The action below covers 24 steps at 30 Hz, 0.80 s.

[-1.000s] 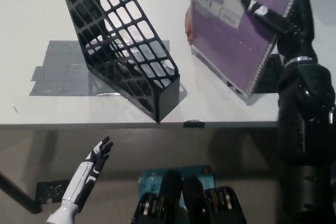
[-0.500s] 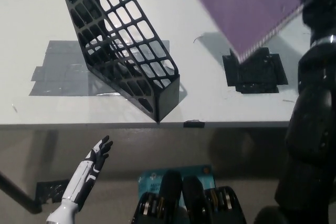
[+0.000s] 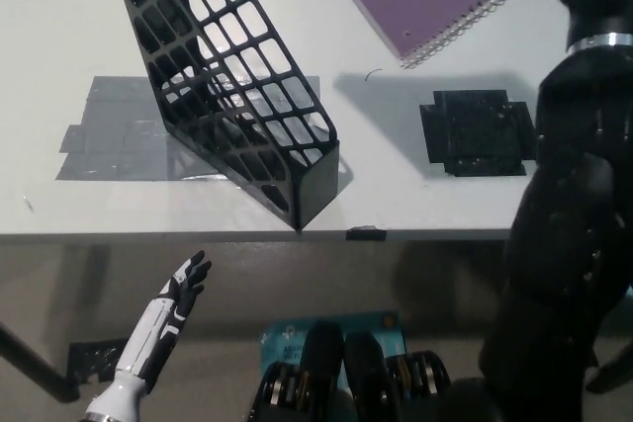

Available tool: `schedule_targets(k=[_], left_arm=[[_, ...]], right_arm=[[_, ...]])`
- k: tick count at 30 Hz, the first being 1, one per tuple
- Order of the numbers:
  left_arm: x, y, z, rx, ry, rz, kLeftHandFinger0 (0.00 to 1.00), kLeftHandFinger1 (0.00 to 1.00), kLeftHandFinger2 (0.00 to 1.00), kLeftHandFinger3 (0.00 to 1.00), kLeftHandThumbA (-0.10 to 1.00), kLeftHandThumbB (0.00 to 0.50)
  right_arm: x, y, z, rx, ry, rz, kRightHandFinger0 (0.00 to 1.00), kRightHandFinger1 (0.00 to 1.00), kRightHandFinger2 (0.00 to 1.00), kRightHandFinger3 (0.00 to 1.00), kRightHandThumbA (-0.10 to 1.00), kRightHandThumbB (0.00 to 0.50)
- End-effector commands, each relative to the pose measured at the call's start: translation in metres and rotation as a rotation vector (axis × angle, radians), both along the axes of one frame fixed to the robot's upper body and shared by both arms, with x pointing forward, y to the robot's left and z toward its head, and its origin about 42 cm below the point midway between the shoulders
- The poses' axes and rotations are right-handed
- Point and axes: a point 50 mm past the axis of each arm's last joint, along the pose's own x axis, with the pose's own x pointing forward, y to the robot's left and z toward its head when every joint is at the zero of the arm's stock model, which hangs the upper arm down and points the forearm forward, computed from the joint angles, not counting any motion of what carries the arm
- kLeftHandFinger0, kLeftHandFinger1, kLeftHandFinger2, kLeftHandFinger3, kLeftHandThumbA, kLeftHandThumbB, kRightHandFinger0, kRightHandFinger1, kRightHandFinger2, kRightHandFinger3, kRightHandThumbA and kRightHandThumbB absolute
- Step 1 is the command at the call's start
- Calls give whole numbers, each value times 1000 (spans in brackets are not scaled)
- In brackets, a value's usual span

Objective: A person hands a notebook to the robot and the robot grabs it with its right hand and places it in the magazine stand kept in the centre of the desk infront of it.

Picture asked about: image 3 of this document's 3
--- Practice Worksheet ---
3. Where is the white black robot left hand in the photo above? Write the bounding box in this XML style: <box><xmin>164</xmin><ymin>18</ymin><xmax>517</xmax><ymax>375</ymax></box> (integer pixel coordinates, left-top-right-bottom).
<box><xmin>84</xmin><ymin>250</ymin><xmax>213</xmax><ymax>417</ymax></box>

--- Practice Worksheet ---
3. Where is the black lattice magazine stand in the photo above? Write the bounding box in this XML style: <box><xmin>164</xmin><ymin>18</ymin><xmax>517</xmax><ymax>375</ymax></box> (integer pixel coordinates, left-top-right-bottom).
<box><xmin>107</xmin><ymin>0</ymin><xmax>341</xmax><ymax>233</ymax></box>

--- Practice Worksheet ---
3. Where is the black floor tape patch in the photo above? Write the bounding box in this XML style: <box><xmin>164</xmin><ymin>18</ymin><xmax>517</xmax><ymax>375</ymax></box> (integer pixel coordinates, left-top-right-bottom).
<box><xmin>67</xmin><ymin>337</ymin><xmax>129</xmax><ymax>386</ymax></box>

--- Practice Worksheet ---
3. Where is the black table leg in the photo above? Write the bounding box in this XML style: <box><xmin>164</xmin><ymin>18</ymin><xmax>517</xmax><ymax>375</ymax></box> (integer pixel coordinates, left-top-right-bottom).
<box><xmin>586</xmin><ymin>337</ymin><xmax>633</xmax><ymax>393</ymax></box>
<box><xmin>0</xmin><ymin>322</ymin><xmax>81</xmax><ymax>403</ymax></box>

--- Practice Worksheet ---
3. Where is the grey tape patch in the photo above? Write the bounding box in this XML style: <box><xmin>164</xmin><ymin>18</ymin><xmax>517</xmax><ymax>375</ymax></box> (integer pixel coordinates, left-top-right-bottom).
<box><xmin>54</xmin><ymin>75</ymin><xmax>322</xmax><ymax>182</ymax></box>

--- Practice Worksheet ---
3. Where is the black square tape patch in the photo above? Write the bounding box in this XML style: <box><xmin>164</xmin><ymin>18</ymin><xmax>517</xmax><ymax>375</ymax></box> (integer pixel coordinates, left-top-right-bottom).
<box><xmin>418</xmin><ymin>89</ymin><xmax>538</xmax><ymax>178</ymax></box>

